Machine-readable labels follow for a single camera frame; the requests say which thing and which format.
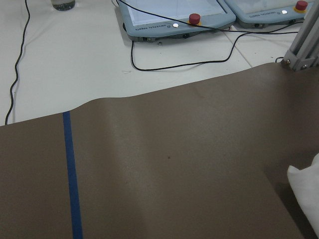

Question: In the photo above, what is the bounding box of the white long-sleeve printed shirt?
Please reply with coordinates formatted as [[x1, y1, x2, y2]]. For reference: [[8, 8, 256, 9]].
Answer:
[[287, 155, 319, 235]]

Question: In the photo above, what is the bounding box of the brown paper table mat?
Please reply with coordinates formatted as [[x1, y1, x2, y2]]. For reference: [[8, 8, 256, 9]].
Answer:
[[0, 63, 319, 239]]

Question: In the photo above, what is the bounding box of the blue grey teach pendant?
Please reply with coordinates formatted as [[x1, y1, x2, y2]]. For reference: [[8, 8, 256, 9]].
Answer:
[[225, 0, 315, 29], [118, 0, 236, 42]]

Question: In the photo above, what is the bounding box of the black pendant cable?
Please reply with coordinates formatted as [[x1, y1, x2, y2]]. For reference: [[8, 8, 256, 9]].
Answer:
[[117, 0, 305, 72]]

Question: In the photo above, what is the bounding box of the grey aluminium frame post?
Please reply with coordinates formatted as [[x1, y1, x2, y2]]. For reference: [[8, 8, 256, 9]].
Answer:
[[281, 0, 319, 71]]

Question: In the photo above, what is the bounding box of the black cable on table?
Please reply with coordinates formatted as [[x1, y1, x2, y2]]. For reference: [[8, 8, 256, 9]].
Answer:
[[4, 0, 31, 125]]

